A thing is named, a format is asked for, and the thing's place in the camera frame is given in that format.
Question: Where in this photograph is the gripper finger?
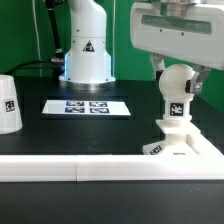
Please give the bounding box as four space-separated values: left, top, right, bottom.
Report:
150 53 165 80
185 65 211 94

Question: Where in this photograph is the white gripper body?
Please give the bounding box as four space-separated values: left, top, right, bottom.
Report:
130 2 224 70

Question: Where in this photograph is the white lamp bulb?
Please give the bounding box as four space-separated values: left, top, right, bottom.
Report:
159 64 194 123

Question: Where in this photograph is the white lamp base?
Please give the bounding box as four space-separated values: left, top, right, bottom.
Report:
142 120 200 156

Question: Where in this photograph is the white lamp hood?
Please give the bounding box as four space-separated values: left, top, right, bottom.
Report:
0 75 22 134

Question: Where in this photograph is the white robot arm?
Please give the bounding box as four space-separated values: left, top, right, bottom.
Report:
60 0 224 94

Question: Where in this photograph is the white L-shaped fence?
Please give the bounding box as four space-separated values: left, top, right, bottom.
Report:
0 133 224 182

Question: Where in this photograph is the white tag sheet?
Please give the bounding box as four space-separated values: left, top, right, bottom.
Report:
42 100 131 116

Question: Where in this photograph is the black corrugated hose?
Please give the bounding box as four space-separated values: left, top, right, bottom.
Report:
44 0 65 54

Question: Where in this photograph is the black cable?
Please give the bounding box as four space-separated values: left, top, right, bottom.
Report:
4 57 66 76

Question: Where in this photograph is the white thin cable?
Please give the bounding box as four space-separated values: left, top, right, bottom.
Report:
31 0 42 61

